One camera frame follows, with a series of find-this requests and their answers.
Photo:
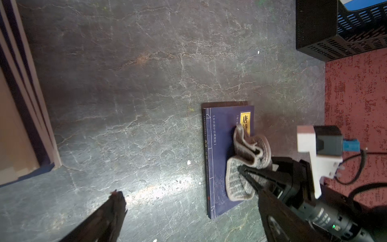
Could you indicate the grey knitted cloth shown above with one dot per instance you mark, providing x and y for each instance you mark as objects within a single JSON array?
[{"x": 252, "y": 153}]

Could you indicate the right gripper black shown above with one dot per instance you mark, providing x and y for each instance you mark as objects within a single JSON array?
[{"x": 292, "y": 185}]

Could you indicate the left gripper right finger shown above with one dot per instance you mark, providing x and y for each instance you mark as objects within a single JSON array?
[{"x": 281, "y": 224}]

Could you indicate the blue book Yuewei notes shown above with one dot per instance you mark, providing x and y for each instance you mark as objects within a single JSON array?
[{"x": 19, "y": 70}]

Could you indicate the black mesh file holder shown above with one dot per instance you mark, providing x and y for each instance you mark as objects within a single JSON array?
[{"x": 327, "y": 30}]

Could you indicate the blue folder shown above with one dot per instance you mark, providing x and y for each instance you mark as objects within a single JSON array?
[{"x": 355, "y": 5}]

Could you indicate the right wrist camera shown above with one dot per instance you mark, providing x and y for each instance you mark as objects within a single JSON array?
[{"x": 325, "y": 146}]

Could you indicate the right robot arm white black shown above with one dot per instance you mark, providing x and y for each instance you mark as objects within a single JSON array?
[{"x": 376, "y": 216}]

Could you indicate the blue book Tang poems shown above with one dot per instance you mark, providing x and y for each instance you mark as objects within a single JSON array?
[{"x": 219, "y": 122}]

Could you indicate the blue book Zhuangzi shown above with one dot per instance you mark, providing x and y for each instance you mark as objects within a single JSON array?
[{"x": 17, "y": 155}]

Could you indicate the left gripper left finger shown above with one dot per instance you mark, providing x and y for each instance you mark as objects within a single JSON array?
[{"x": 103, "y": 225}]

